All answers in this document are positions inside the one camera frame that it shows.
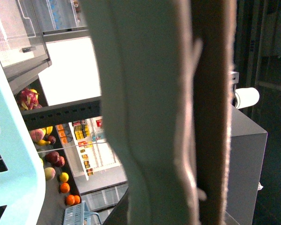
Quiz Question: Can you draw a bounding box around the light teal plastic basket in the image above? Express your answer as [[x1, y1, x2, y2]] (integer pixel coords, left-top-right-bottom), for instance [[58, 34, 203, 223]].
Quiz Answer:
[[0, 63, 45, 225]]

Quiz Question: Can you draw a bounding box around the white sauce bottle shelf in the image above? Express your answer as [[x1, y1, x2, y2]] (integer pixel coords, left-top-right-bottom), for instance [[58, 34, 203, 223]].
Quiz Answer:
[[69, 116, 122, 181]]

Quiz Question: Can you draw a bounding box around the black rear display shelf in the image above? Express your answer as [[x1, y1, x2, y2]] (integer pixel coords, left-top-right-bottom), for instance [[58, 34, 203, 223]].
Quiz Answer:
[[14, 77, 81, 225]]

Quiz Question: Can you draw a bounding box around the small blue shopping basket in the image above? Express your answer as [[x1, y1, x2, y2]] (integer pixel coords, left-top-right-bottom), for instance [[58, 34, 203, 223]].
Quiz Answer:
[[63, 201, 103, 225]]

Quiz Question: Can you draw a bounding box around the white hanging cord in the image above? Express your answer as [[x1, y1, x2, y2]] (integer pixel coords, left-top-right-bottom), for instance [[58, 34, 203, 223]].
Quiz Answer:
[[37, 140, 108, 153]]

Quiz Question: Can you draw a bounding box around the black perforated shelf post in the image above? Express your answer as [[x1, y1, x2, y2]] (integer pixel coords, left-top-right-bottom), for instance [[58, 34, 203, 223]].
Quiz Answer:
[[21, 97, 102, 130]]

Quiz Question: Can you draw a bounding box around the grey basket handle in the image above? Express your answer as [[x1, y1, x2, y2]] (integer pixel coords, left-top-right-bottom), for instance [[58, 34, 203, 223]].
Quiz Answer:
[[174, 0, 237, 225]]

